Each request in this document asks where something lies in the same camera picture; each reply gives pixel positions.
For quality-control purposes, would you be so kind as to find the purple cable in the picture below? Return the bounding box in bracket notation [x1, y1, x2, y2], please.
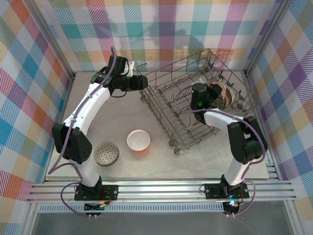
[174, 85, 268, 217]
[47, 46, 118, 217]

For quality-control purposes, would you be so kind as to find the grey wire dish rack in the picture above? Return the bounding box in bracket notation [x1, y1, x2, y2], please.
[135, 48, 259, 155]

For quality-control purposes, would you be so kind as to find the white slotted cable duct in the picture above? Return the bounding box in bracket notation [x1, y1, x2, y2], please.
[38, 205, 225, 213]

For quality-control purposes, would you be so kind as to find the small mosaic tile pattern bowl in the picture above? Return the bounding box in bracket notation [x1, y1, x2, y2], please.
[93, 141, 120, 167]

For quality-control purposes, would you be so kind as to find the small controller board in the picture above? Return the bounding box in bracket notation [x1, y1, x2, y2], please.
[223, 200, 242, 217]
[84, 201, 108, 219]

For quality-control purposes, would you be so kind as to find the white bowl orange outside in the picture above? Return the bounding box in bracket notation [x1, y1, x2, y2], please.
[126, 129, 151, 153]

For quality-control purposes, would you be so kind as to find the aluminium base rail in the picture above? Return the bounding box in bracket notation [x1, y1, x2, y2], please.
[26, 176, 297, 204]

